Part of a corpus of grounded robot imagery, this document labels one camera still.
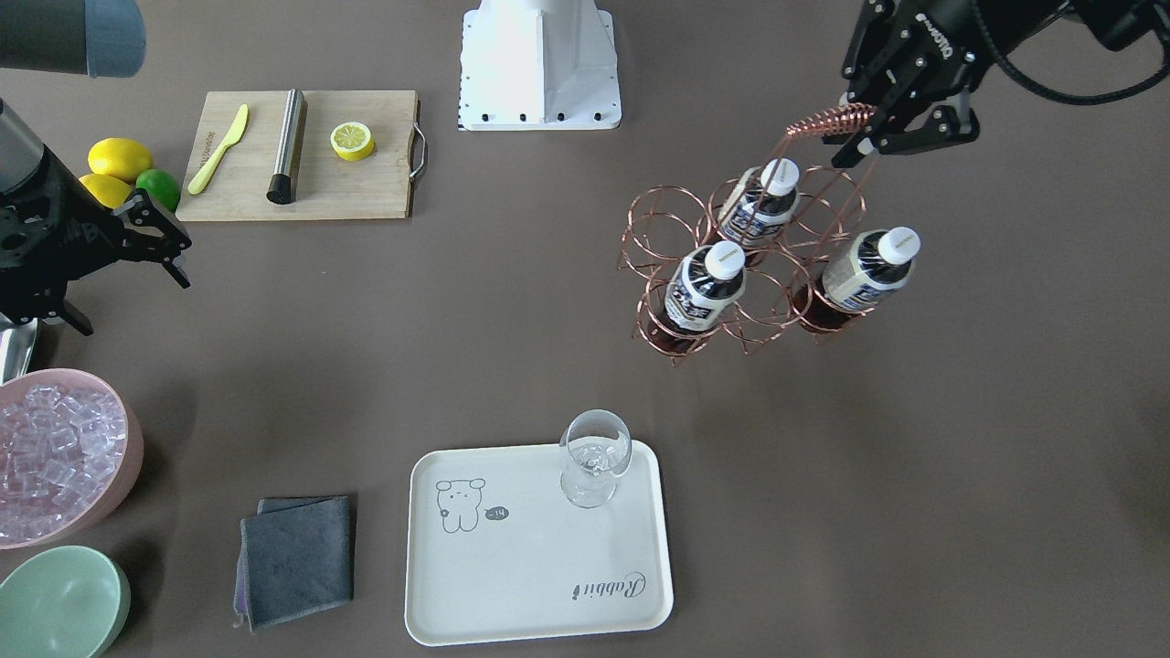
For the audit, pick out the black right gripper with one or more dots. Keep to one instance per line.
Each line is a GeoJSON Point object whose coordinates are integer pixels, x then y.
{"type": "Point", "coordinates": [57, 239]}

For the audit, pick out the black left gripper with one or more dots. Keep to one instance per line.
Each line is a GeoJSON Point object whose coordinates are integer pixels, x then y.
{"type": "Point", "coordinates": [934, 37]}

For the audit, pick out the copper wire bottle basket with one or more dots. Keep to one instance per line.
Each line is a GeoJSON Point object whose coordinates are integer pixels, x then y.
{"type": "Point", "coordinates": [667, 222]}

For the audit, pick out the tea bottle cream label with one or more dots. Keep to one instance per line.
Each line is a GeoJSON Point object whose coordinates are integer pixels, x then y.
{"type": "Point", "coordinates": [703, 287]}

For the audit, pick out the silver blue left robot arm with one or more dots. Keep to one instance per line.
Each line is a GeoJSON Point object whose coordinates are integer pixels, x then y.
{"type": "Point", "coordinates": [1004, 25]}

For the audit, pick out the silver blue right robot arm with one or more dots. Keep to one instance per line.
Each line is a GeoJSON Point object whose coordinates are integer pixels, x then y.
{"type": "Point", "coordinates": [101, 39]}

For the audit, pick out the tea bottle white blue label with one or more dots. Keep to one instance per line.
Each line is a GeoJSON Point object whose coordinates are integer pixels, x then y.
{"type": "Point", "coordinates": [871, 268]}

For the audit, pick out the dark tea bottle white cap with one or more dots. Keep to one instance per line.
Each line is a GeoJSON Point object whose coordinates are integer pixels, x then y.
{"type": "Point", "coordinates": [757, 215]}

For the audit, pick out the green lime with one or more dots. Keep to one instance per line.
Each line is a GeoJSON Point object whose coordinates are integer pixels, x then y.
{"type": "Point", "coordinates": [161, 185]}

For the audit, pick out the whole yellow lemon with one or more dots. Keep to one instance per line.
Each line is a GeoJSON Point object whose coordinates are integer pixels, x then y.
{"type": "Point", "coordinates": [120, 157]}

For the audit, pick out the steel ice scoop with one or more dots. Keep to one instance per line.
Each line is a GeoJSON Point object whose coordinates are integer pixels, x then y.
{"type": "Point", "coordinates": [17, 347]}

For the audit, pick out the yellow plastic knife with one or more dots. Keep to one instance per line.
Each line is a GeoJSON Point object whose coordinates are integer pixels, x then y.
{"type": "Point", "coordinates": [231, 138]}

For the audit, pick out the pink bowl of ice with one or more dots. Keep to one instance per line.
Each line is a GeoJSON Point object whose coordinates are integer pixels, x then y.
{"type": "Point", "coordinates": [72, 450]}

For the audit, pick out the steel cylinder muddler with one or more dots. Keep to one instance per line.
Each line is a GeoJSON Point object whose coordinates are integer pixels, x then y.
{"type": "Point", "coordinates": [283, 182]}

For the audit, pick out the half lemon slice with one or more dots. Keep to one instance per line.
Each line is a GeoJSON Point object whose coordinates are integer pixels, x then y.
{"type": "Point", "coordinates": [352, 141]}

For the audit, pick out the bamboo cutting board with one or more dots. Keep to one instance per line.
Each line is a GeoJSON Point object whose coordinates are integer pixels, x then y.
{"type": "Point", "coordinates": [326, 187]}

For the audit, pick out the mint green bowl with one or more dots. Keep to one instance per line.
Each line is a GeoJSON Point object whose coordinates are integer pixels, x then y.
{"type": "Point", "coordinates": [70, 601]}

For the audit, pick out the grey folded cloth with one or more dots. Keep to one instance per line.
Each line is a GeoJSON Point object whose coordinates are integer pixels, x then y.
{"type": "Point", "coordinates": [296, 558]}

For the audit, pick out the clear wine glass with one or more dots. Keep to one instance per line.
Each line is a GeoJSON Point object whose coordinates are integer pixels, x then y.
{"type": "Point", "coordinates": [595, 450]}

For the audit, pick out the cream rabbit serving tray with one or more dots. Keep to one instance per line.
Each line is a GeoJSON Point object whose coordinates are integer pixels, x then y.
{"type": "Point", "coordinates": [496, 552]}

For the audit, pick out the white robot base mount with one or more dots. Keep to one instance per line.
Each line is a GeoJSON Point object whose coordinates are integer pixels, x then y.
{"type": "Point", "coordinates": [539, 66]}

